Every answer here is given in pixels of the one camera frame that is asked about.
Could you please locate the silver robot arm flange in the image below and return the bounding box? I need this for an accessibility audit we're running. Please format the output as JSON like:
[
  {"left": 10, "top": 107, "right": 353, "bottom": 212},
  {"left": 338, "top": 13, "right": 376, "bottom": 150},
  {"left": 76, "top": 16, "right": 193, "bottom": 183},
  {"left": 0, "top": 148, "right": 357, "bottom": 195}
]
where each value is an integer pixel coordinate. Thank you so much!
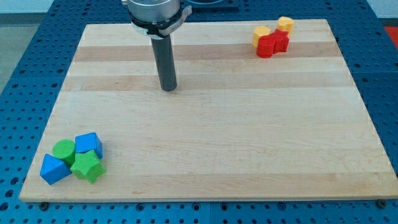
[{"left": 121, "top": 0, "right": 192, "bottom": 40}]

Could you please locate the yellow heart block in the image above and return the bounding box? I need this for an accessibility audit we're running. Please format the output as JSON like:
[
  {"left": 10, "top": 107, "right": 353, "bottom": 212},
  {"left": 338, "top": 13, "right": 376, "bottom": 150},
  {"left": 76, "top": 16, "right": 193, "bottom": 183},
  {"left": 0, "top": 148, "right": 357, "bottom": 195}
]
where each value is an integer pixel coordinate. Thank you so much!
[{"left": 277, "top": 16, "right": 295, "bottom": 35}]

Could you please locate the light wooden board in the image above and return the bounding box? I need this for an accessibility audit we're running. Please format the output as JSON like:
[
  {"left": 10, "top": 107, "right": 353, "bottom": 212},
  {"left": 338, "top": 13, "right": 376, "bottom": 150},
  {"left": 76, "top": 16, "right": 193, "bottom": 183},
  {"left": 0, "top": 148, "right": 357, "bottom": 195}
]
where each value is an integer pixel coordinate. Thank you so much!
[{"left": 19, "top": 19, "right": 397, "bottom": 203}]

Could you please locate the dark grey cylindrical pointer rod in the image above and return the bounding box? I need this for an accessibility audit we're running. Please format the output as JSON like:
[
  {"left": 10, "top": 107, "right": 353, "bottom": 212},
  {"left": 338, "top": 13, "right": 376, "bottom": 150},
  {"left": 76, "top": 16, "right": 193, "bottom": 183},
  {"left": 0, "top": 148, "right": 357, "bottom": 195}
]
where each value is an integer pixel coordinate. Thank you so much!
[{"left": 151, "top": 35, "right": 177, "bottom": 91}]

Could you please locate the red rounded block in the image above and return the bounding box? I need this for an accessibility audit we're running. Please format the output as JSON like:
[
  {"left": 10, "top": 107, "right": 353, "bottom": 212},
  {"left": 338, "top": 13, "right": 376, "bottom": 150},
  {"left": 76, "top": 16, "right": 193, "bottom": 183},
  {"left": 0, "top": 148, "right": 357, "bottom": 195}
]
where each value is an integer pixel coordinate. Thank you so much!
[{"left": 256, "top": 35, "right": 275, "bottom": 58}]

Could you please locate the yellow hexagon block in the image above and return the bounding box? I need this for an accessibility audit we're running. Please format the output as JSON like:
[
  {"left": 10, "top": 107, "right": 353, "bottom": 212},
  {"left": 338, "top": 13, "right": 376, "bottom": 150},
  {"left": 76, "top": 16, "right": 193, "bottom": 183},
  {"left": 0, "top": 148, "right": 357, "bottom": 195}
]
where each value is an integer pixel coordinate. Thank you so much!
[{"left": 252, "top": 26, "right": 271, "bottom": 47}]

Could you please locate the red star block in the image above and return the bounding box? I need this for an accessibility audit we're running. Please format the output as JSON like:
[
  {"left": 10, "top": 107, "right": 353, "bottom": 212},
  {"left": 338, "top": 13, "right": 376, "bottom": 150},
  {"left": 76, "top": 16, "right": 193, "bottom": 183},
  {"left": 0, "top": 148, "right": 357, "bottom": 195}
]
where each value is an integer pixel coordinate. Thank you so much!
[{"left": 273, "top": 29, "right": 290, "bottom": 54}]

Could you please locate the blue cube block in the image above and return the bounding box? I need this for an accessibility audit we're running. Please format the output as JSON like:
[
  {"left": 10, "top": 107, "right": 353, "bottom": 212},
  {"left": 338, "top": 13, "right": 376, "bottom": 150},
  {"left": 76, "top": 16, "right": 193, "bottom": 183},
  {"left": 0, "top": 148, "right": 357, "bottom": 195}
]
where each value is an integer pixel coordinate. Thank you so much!
[{"left": 75, "top": 132, "right": 103, "bottom": 159}]

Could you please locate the green star block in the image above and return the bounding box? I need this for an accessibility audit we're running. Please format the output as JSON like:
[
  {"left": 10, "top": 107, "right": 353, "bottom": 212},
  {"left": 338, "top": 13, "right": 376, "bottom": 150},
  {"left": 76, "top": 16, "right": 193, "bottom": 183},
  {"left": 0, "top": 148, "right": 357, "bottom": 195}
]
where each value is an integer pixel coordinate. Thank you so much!
[{"left": 70, "top": 150, "right": 106, "bottom": 184}]

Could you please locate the green cylinder block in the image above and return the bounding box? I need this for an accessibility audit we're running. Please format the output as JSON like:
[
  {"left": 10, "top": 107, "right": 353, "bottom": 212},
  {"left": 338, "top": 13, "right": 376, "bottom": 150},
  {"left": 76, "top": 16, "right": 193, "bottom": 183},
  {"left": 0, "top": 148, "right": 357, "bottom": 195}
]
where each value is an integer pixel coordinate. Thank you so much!
[{"left": 52, "top": 139, "right": 75, "bottom": 167}]

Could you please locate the blue triangle block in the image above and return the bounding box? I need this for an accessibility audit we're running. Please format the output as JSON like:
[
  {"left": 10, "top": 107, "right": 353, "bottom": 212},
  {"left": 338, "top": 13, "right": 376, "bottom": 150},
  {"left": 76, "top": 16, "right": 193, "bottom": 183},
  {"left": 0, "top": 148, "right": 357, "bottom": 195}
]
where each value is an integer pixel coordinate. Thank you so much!
[{"left": 40, "top": 154, "right": 72, "bottom": 185}]

